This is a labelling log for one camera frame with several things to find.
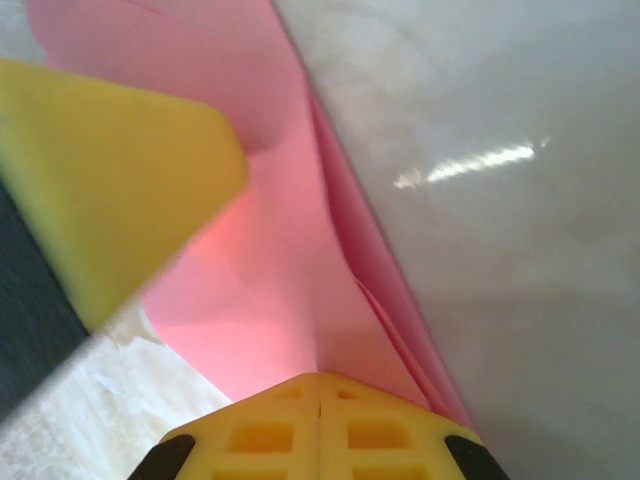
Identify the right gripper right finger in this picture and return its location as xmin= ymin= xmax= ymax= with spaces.
xmin=319 ymin=371 xmax=512 ymax=480

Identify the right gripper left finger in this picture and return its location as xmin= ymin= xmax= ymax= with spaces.
xmin=129 ymin=371 xmax=322 ymax=480

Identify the pink paper sheet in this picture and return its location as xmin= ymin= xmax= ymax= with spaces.
xmin=22 ymin=0 xmax=484 ymax=441

